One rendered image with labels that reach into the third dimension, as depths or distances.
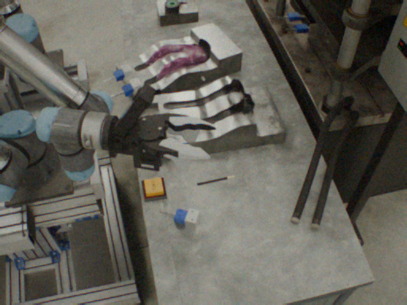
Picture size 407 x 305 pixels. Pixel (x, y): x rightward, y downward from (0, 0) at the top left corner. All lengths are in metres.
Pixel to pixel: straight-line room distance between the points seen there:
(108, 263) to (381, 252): 1.46
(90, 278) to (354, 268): 1.20
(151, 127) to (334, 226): 0.88
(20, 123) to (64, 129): 0.36
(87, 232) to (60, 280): 0.29
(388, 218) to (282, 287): 1.35
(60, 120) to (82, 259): 1.32
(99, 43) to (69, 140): 2.73
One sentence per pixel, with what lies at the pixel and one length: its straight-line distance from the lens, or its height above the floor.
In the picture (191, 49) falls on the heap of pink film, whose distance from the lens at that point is 1.91.
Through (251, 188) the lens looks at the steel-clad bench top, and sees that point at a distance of 1.54.
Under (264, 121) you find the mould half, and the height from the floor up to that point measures 0.86.
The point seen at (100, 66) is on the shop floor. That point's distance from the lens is 3.32.
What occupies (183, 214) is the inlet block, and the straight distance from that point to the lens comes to 1.43.
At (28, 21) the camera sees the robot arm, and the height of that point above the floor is 1.26.
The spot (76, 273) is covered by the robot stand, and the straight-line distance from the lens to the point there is 2.09.
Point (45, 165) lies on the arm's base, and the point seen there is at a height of 1.09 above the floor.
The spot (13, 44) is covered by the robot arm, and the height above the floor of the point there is 1.55.
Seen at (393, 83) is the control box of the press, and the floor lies 1.10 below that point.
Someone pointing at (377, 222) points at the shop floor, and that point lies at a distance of 2.57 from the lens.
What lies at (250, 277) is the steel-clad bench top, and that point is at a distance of 1.38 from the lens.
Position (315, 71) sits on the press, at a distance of 2.05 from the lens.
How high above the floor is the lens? 2.07
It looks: 51 degrees down
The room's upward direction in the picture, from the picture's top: straight up
